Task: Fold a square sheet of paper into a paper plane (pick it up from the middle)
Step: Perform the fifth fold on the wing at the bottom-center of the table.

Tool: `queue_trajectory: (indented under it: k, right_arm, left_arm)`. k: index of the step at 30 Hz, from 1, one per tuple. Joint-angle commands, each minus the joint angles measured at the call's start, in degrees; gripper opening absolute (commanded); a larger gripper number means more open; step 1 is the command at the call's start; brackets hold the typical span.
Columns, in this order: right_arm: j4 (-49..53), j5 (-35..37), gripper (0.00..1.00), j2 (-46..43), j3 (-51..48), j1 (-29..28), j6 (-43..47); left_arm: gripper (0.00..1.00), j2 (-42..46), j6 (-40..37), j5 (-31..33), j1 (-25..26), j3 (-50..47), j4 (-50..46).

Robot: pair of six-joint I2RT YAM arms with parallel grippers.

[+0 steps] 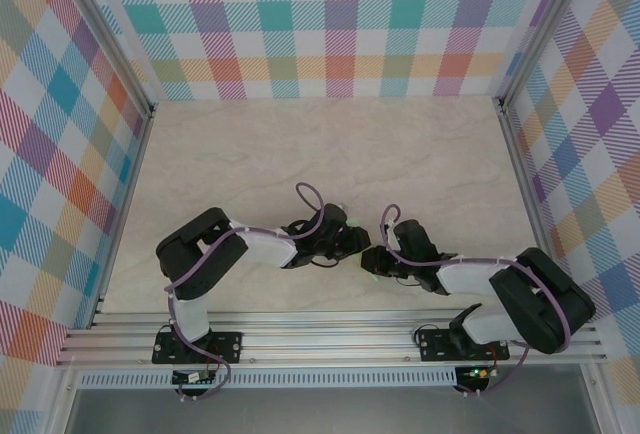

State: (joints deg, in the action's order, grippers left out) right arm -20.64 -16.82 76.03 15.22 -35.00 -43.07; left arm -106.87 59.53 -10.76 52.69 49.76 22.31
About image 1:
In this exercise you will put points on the aluminium side rail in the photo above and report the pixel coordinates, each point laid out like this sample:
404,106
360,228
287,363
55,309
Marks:
535,214
125,204

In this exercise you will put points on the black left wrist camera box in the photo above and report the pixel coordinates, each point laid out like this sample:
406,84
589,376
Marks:
334,219

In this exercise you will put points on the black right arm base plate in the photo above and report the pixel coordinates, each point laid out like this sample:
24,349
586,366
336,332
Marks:
435,346

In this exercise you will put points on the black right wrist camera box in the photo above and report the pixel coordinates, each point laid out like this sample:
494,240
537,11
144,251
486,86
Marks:
416,239

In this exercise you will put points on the grey metal panel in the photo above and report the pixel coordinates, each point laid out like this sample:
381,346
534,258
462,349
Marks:
325,411

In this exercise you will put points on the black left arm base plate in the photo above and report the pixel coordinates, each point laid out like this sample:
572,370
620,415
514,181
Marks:
227,346

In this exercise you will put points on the aluminium corner post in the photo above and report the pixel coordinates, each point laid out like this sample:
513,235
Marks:
107,36
542,29

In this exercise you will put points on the small black circuit board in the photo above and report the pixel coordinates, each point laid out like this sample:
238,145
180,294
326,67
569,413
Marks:
192,378

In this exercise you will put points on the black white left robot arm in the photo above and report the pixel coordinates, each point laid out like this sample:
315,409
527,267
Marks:
200,249

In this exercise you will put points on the circuit board with green light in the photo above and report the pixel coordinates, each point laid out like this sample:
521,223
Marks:
477,373

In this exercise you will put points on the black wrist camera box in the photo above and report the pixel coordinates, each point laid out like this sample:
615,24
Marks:
334,219
416,239

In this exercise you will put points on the aluminium mounting rail frame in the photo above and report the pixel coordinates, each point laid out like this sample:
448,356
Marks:
325,339

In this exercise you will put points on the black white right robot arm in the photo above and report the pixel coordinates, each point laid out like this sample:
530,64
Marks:
540,299

